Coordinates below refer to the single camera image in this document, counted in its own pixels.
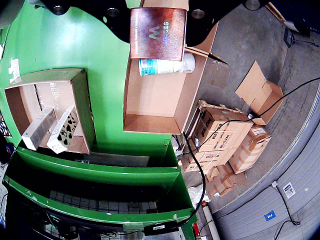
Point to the small stacked cardboard cartons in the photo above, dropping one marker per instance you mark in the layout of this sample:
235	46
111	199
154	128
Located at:
225	180

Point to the black stand base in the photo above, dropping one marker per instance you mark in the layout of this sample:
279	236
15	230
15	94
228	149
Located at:
290	36

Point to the black labelled adapter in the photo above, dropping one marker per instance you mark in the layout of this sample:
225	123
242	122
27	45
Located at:
160	228

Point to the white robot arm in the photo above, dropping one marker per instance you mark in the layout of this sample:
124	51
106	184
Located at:
6	12

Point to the white bottle teal cap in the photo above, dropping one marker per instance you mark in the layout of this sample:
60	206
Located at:
160	66

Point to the printed cardboard carton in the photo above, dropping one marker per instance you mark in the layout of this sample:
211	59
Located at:
220	135

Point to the open cardboard box with bottle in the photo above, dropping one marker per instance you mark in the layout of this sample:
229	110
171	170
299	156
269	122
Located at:
155	100

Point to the white wall notice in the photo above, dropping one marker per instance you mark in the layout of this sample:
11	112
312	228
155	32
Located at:
289	190

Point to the red Secret W box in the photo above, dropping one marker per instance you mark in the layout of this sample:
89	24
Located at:
157	37

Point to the clear plastic wrap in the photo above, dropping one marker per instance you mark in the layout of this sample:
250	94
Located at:
196	193

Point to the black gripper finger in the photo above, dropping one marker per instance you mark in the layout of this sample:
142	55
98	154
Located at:
215	10
100	10

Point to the green metal rack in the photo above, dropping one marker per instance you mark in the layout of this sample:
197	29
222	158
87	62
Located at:
100	170

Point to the shallow cardboard tray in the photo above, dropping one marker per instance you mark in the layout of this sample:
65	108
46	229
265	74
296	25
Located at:
82	100

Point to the white tube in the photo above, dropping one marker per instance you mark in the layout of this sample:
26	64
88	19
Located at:
211	222

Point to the flat cardboard sheet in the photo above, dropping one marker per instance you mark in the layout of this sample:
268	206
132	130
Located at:
260	95

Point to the white cow print carton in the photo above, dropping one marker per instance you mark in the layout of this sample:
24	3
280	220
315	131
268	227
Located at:
62	135

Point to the tall white carton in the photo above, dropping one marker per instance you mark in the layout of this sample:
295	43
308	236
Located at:
37	132

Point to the blue wall sign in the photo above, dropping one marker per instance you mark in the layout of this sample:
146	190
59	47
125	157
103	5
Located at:
270	216

